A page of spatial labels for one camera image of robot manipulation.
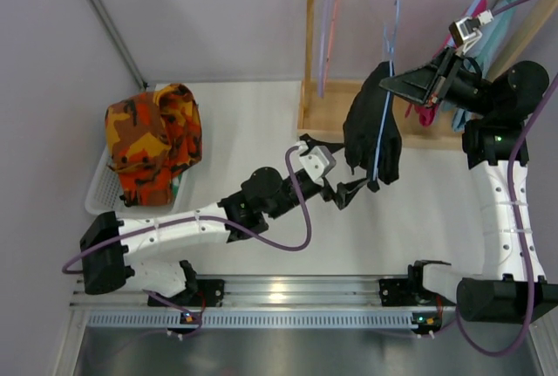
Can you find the black trousers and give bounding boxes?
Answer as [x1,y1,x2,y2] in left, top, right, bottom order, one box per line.
[343,61,402,193]

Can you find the light blue hanger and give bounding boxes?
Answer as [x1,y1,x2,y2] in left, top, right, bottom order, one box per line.
[368,0,402,192]

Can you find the grey slotted cable duct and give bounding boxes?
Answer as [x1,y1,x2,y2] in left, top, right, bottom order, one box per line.
[87,311,437,330]

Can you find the aluminium mounting rail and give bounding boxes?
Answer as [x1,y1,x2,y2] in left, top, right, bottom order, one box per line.
[69,274,463,310]

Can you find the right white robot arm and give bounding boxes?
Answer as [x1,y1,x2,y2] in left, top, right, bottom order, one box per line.
[341,49,557,324]

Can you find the aluminium corner profile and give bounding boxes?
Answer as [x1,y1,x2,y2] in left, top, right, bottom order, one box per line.
[87,0,148,90]

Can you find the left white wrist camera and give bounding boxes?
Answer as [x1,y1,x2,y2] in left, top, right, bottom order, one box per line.
[297,141,337,188]

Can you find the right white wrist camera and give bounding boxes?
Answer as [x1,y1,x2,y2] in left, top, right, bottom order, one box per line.
[449,10,493,55]

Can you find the white plastic basket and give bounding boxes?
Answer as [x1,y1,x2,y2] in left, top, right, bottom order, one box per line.
[85,83,193,216]

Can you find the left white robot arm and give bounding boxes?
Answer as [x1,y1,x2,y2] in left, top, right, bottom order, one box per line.
[78,134,343,298]

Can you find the magenta trousers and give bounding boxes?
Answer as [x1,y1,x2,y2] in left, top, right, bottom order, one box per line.
[405,0,487,127]

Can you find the orange camouflage trousers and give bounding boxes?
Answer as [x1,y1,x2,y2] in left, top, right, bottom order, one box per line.
[105,82,204,207]

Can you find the light blue trousers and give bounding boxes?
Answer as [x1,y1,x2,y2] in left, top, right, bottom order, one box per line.
[451,0,544,135]

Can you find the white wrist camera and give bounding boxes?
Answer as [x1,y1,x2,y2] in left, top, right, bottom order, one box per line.
[449,10,493,55]
[297,141,337,188]

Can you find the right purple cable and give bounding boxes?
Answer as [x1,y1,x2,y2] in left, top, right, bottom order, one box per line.
[453,0,558,356]

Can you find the wooden clothes rack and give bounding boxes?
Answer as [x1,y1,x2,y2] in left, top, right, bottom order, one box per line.
[297,0,557,150]

